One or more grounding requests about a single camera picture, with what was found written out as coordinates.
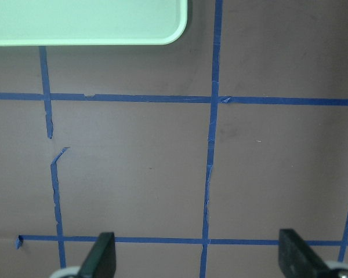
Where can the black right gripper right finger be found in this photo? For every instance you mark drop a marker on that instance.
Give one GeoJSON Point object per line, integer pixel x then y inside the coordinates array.
{"type": "Point", "coordinates": [297, 259]}

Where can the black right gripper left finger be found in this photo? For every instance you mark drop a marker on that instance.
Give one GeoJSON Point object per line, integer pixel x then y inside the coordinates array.
{"type": "Point", "coordinates": [101, 260]}

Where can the light green plastic tray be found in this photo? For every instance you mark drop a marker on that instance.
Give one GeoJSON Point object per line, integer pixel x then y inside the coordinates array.
{"type": "Point", "coordinates": [91, 23]}

